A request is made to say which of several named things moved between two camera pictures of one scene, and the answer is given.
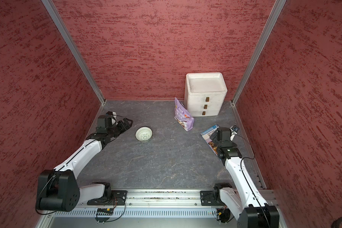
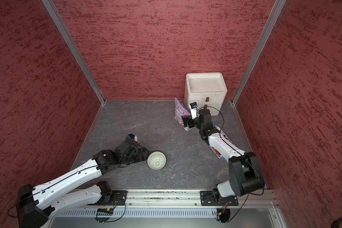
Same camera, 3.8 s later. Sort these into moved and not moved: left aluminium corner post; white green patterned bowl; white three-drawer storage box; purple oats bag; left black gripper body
Moved: white green patterned bowl; left black gripper body
Not moved: left aluminium corner post; white three-drawer storage box; purple oats bag
